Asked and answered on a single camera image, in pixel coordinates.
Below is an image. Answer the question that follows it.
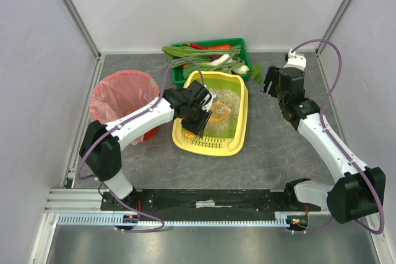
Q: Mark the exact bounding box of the green plastic crate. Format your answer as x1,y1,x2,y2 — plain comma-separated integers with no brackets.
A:
171,37,252,87

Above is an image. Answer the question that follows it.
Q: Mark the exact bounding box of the purple onion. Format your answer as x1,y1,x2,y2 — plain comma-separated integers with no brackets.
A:
210,54,222,62

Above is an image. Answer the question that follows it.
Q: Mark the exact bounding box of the grey slotted cable duct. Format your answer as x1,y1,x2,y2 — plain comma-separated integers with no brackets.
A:
58,213,303,228

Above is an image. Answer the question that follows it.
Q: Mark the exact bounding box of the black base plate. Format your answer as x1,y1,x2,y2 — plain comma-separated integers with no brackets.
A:
100,189,322,215

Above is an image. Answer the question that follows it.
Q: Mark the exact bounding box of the green long beans bunch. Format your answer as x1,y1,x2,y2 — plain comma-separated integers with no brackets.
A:
169,46,246,72

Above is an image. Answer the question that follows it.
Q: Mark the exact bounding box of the clear plastic bin liner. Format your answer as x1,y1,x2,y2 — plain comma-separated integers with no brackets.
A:
89,70,161,146

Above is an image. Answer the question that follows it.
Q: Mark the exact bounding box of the green leafy vegetable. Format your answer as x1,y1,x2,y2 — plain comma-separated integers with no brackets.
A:
161,46,195,59

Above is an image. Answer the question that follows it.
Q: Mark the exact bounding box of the purple cable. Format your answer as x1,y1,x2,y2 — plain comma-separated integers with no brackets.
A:
76,59,205,234
290,39,385,234

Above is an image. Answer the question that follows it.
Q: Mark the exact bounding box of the yellow green litter box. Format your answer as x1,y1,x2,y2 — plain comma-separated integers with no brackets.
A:
172,71,248,156

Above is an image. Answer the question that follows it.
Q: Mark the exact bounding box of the cat litter pile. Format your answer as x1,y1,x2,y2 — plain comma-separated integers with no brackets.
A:
204,89,241,138

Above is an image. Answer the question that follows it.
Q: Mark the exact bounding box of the red chili pepper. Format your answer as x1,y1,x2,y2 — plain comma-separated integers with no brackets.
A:
189,43,208,50

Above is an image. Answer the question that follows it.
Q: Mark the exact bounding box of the orange carrot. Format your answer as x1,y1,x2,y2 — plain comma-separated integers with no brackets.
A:
207,45,232,50

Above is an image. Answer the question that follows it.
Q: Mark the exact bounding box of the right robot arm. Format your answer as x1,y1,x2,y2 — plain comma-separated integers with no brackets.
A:
262,66,386,234

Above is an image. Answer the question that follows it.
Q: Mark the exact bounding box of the white scallion stalk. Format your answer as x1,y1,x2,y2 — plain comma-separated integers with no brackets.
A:
198,54,232,68

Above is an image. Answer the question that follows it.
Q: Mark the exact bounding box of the green bok choy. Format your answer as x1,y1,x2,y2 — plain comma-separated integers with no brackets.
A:
183,64,197,80

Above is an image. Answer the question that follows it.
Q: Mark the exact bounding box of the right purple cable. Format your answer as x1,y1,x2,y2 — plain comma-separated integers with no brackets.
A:
290,39,385,234

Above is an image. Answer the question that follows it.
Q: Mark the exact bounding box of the white radish with leaves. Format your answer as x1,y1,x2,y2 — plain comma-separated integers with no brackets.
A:
233,64,263,85

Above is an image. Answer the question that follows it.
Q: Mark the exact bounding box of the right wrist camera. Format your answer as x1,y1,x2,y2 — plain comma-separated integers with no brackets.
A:
283,50,307,70

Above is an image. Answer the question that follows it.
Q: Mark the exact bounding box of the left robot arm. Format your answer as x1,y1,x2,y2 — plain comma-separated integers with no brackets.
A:
79,81,217,199

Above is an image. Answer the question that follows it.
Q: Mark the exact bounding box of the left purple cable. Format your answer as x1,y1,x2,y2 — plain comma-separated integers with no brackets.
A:
76,59,205,234

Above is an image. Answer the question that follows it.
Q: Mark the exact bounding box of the orange litter scoop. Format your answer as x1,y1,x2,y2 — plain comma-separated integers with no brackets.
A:
203,101,233,138

